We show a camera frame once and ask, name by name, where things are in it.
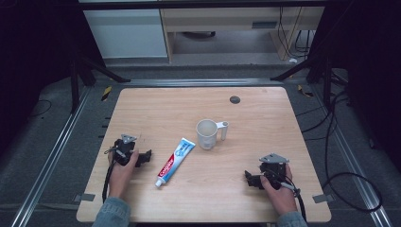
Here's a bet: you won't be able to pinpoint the yellow black tape strip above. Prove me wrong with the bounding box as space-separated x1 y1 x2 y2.
100 85 113 102
297 84 315 98

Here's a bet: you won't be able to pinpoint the right hand-held gripper cable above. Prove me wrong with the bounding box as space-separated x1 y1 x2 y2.
264 169 308 222

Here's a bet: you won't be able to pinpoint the looped black floor cable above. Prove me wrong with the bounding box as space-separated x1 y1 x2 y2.
321 91 384 214

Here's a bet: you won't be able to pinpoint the hanging black desk cables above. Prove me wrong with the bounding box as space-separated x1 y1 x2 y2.
278 6 314 60

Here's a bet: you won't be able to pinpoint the thin black floor cable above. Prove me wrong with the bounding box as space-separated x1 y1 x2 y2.
28 98 53 118

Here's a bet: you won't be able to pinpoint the black metal stand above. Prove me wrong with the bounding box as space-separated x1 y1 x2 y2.
69 44 132 115
270 46 348 112

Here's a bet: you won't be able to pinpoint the white cabinet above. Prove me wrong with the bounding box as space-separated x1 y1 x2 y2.
82 9 168 60

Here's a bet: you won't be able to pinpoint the blue white toothpaste tube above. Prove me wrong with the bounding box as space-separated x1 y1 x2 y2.
154 136 197 189

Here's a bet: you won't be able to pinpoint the left hand-held gripper cable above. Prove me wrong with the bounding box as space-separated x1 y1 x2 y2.
101 147 127 204

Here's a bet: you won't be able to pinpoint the person's right hand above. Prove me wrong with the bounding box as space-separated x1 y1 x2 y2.
259 164 300 217

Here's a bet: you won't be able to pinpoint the hand-held gripper cable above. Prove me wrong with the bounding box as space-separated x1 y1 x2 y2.
264 169 308 222
101 147 127 204

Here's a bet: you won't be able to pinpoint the aluminium floor rail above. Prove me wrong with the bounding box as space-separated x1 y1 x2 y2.
9 86 93 227
309 84 394 227
120 78 286 88

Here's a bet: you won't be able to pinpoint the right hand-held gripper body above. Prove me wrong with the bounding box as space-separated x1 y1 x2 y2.
258 152 290 190

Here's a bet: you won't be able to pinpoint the grey metal table bracket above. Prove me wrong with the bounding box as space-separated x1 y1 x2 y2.
312 193 335 204
73 192 96 203

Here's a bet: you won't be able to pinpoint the white cup with handle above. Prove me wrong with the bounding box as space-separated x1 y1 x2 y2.
195 118 230 150

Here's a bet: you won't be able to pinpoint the person's left hand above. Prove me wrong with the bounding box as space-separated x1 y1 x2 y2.
108 149 140 201

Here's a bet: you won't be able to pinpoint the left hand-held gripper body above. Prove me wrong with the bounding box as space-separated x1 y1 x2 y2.
113 134 138 166

